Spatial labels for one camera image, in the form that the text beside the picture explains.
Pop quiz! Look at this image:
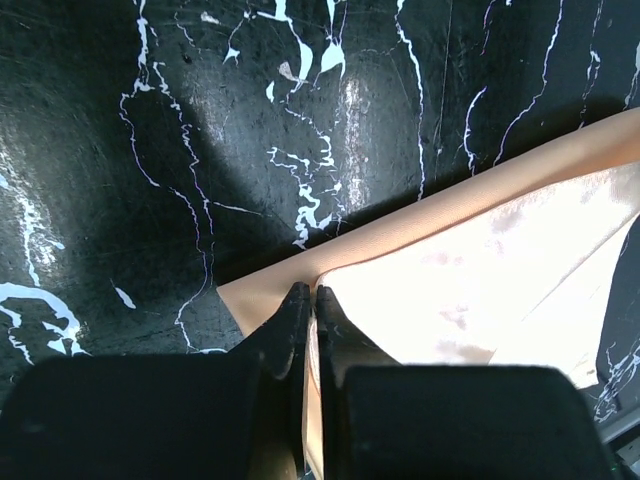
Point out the peach cloth napkin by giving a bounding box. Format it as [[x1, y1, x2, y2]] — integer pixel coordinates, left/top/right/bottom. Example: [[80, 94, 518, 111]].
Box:
[[219, 109, 639, 479]]

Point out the black marble pattern mat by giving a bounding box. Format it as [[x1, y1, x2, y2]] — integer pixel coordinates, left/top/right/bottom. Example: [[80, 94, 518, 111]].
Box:
[[1, 1, 639, 394]]

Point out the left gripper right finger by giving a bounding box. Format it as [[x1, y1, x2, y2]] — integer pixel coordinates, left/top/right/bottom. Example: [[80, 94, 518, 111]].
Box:
[[316, 286, 399, 478]]

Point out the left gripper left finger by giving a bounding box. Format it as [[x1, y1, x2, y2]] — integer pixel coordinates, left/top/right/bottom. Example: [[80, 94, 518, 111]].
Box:
[[230, 282, 311, 475]]

